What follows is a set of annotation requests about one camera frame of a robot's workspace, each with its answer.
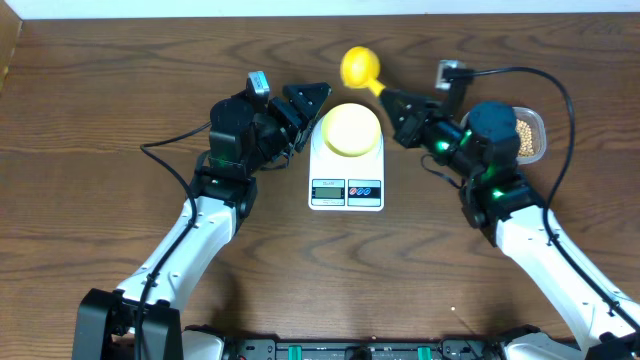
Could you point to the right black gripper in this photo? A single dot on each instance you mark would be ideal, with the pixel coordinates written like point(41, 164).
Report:
point(410, 130)

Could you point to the yellow measuring scoop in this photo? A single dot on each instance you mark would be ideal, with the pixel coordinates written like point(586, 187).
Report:
point(360, 69)

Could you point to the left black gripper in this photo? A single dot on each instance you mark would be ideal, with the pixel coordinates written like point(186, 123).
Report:
point(295, 134)

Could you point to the pile of soybeans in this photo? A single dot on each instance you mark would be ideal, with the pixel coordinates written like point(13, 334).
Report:
point(525, 134)

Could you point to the white digital kitchen scale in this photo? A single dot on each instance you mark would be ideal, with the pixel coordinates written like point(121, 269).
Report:
point(339, 183)

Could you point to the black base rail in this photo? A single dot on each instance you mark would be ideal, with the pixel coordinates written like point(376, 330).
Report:
point(270, 349)

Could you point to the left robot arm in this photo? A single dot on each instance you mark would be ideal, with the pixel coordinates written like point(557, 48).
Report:
point(149, 303)

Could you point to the yellow bowl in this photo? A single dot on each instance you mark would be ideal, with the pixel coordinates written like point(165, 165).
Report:
point(351, 130)

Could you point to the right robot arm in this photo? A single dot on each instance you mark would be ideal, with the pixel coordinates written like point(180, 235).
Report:
point(497, 199)

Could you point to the clear plastic container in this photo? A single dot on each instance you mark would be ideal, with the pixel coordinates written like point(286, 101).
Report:
point(499, 134)

